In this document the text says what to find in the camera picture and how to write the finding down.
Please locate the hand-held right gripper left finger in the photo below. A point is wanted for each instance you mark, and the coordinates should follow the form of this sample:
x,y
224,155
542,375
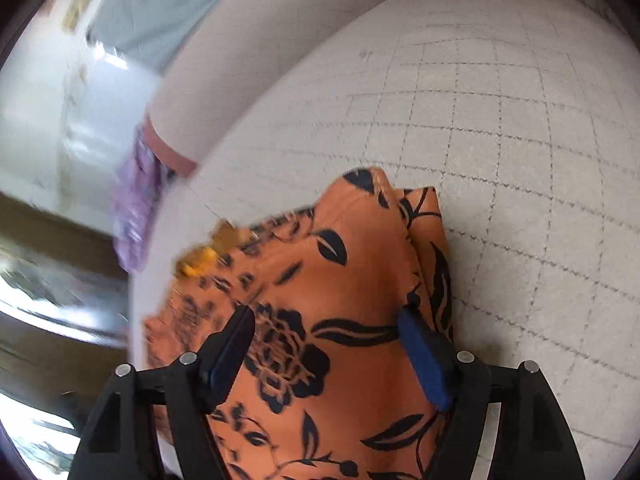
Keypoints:
x,y
227,355

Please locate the grey pillow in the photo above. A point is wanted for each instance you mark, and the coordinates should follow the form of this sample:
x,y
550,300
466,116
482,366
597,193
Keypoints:
x,y
150,10

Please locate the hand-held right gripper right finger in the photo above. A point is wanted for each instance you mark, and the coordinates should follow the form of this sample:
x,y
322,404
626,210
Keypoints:
x,y
425,355

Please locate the orange black floral shirt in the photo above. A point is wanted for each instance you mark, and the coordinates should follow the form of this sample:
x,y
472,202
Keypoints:
x,y
345,280

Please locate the purple floral cloth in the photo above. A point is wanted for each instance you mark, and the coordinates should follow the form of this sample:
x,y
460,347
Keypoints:
x,y
135,200

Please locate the wooden stained glass door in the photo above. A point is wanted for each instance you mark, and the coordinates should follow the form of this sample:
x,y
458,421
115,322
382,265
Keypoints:
x,y
50,240

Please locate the pink bolster with red end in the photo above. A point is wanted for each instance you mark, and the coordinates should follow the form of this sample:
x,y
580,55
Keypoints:
x,y
240,75

